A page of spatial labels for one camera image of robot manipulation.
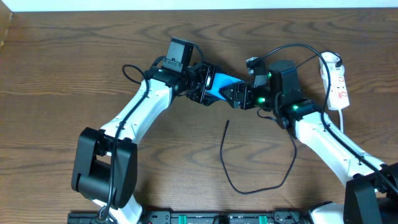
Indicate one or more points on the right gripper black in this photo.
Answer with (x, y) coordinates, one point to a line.
(246, 97)

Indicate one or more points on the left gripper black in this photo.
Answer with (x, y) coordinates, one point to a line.
(206, 86)

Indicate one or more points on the blue Samsung Galaxy smartphone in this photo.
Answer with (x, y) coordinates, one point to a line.
(221, 80)

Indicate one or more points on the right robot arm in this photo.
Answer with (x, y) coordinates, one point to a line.
(370, 184)

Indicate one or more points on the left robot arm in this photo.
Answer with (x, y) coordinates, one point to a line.
(105, 166)

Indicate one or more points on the white USB charger plug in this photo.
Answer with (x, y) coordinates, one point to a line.
(334, 71)

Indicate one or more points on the white power strip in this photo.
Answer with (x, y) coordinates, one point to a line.
(338, 95)

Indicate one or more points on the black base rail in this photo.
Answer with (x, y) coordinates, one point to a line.
(276, 217)

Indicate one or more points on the cardboard panel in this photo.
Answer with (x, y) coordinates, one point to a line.
(5, 20)

